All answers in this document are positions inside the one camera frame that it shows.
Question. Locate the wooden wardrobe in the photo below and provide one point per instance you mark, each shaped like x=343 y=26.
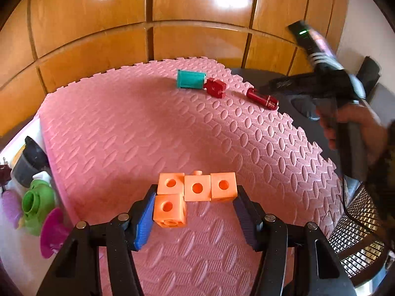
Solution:
x=123 y=30

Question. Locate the red cylindrical case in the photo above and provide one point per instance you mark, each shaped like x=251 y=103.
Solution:
x=262 y=100

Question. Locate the teal plastic block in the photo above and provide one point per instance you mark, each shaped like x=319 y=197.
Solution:
x=189 y=79

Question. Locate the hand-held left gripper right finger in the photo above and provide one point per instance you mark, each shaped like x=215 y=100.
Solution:
x=248 y=222

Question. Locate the pink foam mat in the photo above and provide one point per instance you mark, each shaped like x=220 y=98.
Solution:
x=154 y=129

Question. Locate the red puzzle-shaped block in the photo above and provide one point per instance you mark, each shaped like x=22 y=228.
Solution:
x=214 y=88

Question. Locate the purple oblong craft punch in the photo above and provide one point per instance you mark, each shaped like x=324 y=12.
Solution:
x=12 y=209

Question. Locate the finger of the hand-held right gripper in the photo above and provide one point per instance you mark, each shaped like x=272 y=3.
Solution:
x=293 y=84

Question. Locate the orange linked cubes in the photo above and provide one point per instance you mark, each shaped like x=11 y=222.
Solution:
x=197 y=191

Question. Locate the dark brown pedestal dish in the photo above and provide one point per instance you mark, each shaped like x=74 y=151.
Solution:
x=4 y=172

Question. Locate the dark grey chair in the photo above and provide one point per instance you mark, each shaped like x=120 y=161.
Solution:
x=302 y=129

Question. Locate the purple hat-shaped toy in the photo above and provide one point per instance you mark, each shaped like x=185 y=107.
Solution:
x=52 y=234

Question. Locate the green plastic craft punch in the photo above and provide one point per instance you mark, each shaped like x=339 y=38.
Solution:
x=38 y=209

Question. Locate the person's right hand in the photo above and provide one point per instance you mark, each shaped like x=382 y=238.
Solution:
x=372 y=123

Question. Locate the black rubber cup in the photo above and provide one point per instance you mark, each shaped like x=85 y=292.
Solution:
x=29 y=160

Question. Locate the orange plastic piece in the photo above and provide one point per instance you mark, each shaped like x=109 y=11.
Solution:
x=19 y=157

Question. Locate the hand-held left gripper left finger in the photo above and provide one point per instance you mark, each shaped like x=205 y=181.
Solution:
x=143 y=222

